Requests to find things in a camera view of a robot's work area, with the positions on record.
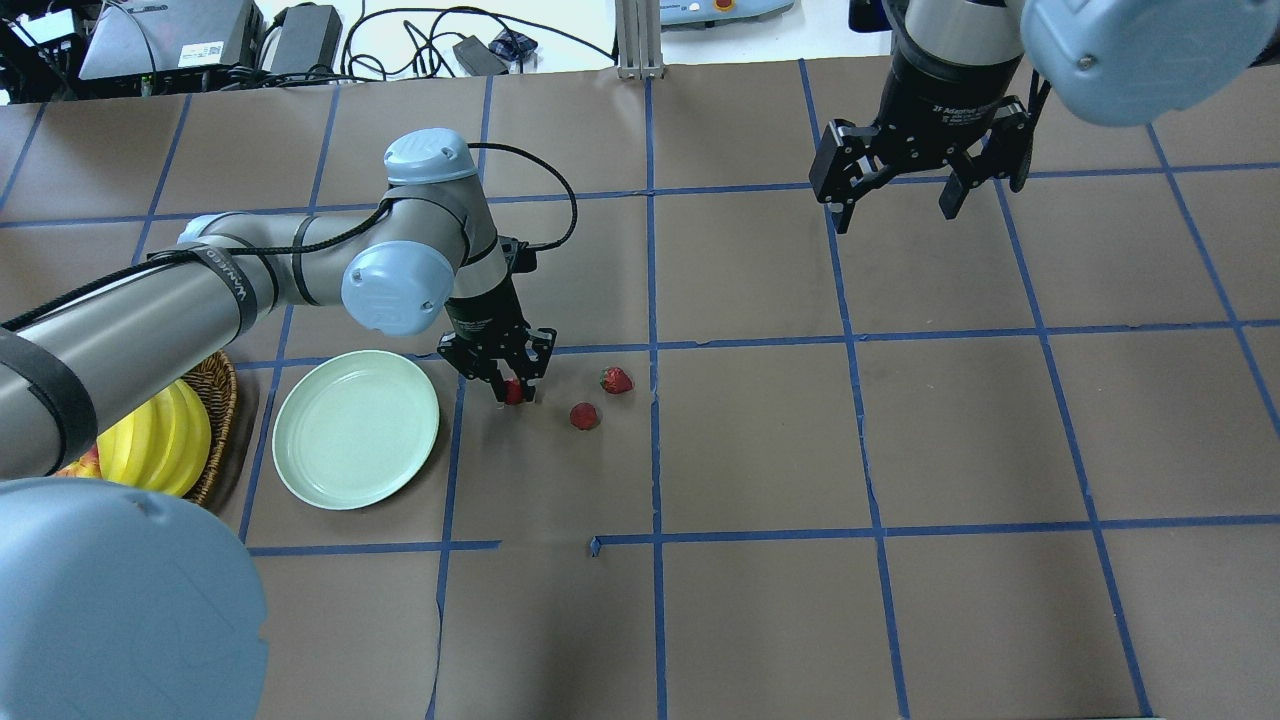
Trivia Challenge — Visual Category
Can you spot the red apple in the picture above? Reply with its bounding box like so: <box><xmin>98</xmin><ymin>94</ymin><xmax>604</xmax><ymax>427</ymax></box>
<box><xmin>54</xmin><ymin>445</ymin><xmax>104</xmax><ymax>479</ymax></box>

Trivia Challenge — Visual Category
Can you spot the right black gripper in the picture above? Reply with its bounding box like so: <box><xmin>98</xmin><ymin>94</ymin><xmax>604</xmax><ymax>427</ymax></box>
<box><xmin>809</xmin><ymin>45</ymin><xmax>1036</xmax><ymax>234</ymax></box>

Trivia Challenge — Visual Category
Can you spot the black computer box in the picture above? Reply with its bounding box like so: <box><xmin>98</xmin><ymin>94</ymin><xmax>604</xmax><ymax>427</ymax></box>
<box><xmin>78</xmin><ymin>1</ymin><xmax>262</xmax><ymax>82</ymax></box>

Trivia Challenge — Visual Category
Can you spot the black power adapter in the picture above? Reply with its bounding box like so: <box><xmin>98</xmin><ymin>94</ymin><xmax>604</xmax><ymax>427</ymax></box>
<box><xmin>262</xmin><ymin>3</ymin><xmax>342</xmax><ymax>76</ymax></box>

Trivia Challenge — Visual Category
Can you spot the brown wicker basket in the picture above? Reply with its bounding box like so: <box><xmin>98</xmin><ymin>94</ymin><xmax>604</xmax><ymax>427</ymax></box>
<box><xmin>180</xmin><ymin>350</ymin><xmax>239</xmax><ymax>510</ymax></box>

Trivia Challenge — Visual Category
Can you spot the light green plate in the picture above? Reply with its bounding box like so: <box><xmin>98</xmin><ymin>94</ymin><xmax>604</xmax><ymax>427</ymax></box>
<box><xmin>271</xmin><ymin>350</ymin><xmax>442</xmax><ymax>511</ymax></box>

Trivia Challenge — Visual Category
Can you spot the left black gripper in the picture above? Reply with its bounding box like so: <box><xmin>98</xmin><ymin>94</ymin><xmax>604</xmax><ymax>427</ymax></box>
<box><xmin>436</xmin><ymin>237</ymin><xmax>557</xmax><ymax>404</ymax></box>

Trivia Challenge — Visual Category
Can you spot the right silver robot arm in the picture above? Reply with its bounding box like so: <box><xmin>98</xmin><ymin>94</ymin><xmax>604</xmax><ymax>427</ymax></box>
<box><xmin>809</xmin><ymin>1</ymin><xmax>1279</xmax><ymax>233</ymax></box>

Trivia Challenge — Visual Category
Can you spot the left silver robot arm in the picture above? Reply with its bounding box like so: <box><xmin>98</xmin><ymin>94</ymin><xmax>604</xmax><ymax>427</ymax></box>
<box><xmin>3</xmin><ymin>128</ymin><xmax>557</xmax><ymax>719</ymax></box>

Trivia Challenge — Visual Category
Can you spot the yellow banana bunch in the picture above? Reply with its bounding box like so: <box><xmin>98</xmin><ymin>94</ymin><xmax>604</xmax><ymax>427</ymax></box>
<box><xmin>96</xmin><ymin>380</ymin><xmax>212</xmax><ymax>498</ymax></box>

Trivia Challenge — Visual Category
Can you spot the aluminium frame post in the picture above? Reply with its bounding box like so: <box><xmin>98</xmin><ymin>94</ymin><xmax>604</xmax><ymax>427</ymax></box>
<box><xmin>614</xmin><ymin>0</ymin><xmax>666</xmax><ymax>79</ymax></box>

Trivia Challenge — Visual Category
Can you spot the plain red strawberry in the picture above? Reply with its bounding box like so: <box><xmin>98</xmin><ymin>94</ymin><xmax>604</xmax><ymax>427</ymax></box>
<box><xmin>570</xmin><ymin>402</ymin><xmax>602</xmax><ymax>430</ymax></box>

